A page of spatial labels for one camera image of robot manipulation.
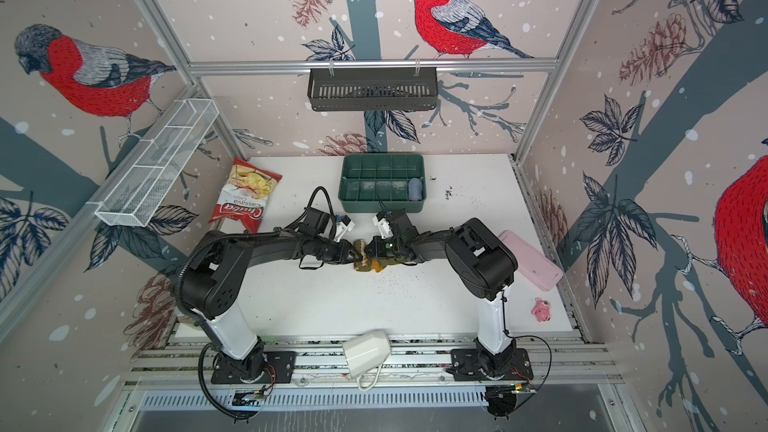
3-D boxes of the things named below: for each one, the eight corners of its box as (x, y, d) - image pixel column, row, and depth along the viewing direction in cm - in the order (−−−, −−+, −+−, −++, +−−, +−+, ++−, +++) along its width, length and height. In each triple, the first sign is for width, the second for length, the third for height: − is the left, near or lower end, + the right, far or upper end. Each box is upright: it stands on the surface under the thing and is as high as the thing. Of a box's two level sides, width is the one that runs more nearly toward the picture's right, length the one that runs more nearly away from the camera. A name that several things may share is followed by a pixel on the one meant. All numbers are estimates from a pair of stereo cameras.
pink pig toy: (531, 318, 83) (534, 316, 81) (532, 299, 87) (535, 296, 85) (546, 324, 82) (550, 321, 80) (547, 304, 86) (550, 301, 84)
